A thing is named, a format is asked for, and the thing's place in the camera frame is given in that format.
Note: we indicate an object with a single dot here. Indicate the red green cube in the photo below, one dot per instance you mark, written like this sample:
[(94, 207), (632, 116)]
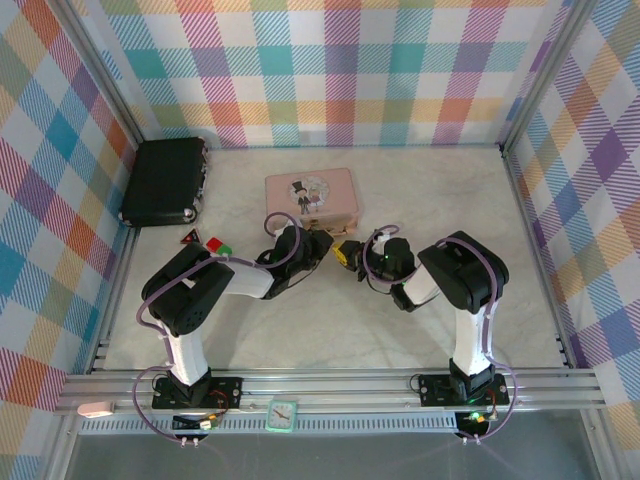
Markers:
[(218, 246)]

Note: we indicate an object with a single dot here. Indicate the aluminium corner post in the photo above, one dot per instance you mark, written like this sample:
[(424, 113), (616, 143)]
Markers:
[(105, 75), (545, 75)]

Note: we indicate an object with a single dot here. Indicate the black hard briefcase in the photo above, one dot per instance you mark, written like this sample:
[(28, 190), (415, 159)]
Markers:
[(162, 180)]

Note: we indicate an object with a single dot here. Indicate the pink tin box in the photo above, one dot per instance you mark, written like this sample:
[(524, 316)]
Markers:
[(340, 195)]

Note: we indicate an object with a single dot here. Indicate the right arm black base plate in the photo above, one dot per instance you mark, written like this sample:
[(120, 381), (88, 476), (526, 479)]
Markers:
[(435, 390)]

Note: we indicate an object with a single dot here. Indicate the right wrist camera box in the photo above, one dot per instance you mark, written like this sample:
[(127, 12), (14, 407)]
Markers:
[(381, 241)]

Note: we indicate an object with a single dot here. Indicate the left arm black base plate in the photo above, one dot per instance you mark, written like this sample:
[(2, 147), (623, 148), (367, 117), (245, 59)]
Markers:
[(227, 392)]

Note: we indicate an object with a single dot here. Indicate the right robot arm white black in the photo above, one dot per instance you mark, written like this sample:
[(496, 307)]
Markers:
[(470, 340)]

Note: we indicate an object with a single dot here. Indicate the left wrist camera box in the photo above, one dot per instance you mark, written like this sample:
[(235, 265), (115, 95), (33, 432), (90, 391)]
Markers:
[(276, 233)]

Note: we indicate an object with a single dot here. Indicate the small teal clock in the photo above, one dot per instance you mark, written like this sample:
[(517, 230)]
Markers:
[(281, 415)]

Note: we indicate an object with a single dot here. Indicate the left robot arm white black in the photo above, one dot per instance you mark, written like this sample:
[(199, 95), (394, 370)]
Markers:
[(185, 350)]

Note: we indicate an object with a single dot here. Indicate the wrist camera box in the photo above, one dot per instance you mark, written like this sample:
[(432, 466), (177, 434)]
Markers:
[(276, 233), (381, 241)]

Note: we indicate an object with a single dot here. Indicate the pale pink flat object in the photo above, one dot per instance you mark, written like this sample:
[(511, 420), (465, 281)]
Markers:
[(95, 409)]

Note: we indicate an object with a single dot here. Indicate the red triangular block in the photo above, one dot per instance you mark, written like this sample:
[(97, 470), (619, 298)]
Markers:
[(190, 237)]

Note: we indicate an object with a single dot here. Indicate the aluminium front rail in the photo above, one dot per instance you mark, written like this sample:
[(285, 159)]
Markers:
[(350, 390)]

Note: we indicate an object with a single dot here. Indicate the small connector board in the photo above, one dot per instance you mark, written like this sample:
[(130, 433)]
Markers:
[(474, 419), (200, 424)]

